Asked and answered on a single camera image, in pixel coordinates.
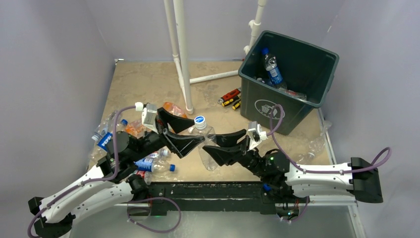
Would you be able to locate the white pvc pipe frame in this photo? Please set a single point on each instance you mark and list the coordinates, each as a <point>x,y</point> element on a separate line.
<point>175,16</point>

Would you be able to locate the white camera right wrist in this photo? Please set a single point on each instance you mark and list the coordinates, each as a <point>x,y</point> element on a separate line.
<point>256,134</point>

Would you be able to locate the dark green trash bin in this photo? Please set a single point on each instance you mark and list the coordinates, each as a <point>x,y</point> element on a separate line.
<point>306,68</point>

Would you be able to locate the water bottle blue label cap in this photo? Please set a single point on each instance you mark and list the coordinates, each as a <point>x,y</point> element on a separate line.
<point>154,165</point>

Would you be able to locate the blue label bottle near base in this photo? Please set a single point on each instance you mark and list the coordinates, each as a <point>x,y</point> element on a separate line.
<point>315,148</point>

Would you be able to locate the small pepsi bottle blue cap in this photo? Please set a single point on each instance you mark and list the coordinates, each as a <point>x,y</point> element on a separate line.
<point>271,67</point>

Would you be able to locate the crushed bottle purple label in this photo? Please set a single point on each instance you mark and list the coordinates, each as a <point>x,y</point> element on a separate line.
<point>161,154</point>

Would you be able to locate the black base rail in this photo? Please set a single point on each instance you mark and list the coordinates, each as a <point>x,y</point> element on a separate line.
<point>231,196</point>

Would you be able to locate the water bottle lake picture label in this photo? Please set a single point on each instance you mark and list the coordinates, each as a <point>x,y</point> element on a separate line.
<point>297,95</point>

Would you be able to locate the yellow black screwdriver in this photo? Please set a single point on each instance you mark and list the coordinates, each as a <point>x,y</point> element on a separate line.
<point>236,105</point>
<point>230,101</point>

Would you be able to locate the clear pocari sweat bottle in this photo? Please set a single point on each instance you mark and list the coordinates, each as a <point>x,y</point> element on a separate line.
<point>203,129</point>

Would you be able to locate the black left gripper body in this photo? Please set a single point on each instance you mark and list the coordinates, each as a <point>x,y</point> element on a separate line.
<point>151,142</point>

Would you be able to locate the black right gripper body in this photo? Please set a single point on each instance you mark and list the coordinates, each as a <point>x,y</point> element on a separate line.
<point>251,159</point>

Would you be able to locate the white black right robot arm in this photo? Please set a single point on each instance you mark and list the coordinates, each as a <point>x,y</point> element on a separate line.
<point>358,178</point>

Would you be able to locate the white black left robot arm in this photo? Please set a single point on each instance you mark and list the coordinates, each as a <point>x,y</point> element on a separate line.
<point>112,180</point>

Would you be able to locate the large pepsi bottle blue label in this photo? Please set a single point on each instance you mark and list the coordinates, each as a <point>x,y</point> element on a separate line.
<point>100,148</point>

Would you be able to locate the clear crushed bottle blue label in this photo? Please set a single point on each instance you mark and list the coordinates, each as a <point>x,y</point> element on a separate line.
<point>107,124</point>

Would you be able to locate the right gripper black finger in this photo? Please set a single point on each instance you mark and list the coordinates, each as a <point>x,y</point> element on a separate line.
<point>229,139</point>
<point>225,155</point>

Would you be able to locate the small bottle red white label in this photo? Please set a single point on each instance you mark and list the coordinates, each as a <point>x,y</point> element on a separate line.
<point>146,176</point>

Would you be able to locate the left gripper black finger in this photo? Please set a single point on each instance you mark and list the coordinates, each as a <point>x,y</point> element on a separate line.
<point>177,123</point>
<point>181,145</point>

